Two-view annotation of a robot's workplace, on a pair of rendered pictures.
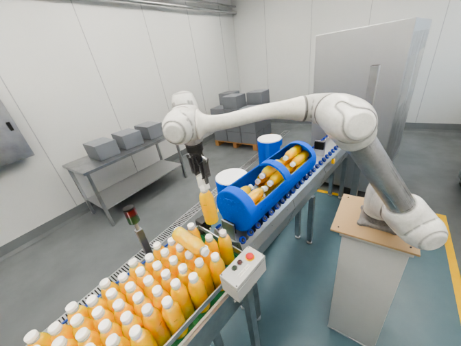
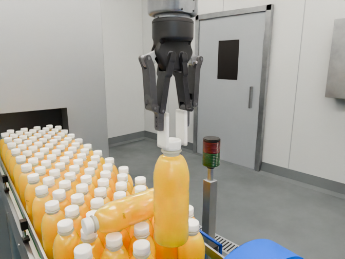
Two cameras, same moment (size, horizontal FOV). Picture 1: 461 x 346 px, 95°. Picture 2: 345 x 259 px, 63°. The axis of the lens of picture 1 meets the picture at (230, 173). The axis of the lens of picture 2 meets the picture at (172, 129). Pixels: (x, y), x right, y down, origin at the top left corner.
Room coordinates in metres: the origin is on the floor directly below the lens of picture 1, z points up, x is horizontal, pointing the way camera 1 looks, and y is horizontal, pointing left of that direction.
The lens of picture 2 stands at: (0.95, -0.39, 1.52)
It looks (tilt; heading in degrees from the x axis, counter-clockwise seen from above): 13 degrees down; 97
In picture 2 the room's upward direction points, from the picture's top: straight up
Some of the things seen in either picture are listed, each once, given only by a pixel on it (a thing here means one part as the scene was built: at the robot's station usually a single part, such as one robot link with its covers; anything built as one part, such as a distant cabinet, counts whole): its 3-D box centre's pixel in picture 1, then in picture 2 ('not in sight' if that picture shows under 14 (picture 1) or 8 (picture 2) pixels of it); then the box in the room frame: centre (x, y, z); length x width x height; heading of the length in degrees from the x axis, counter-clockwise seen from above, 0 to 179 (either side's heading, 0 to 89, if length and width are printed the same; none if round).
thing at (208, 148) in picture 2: (129, 211); (211, 146); (0.98, 0.58, 1.23); 0.06 x 0.06 x 0.04
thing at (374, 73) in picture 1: (359, 162); not in sight; (1.77, -1.25, 0.85); 0.06 x 0.06 x 1.70; 44
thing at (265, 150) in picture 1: (271, 171); not in sight; (2.32, -0.51, 0.59); 0.28 x 0.28 x 0.88
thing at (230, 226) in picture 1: (229, 228); not in sight; (0.98, 0.06, 0.99); 0.10 x 0.02 x 0.12; 44
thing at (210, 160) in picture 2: (132, 217); (211, 158); (0.98, 0.58, 1.18); 0.06 x 0.06 x 0.05
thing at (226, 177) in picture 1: (231, 176); not in sight; (1.56, 0.00, 1.03); 0.28 x 0.28 x 0.01
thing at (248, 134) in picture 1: (241, 119); not in sight; (5.11, -0.45, 0.59); 1.20 x 0.80 x 1.19; 51
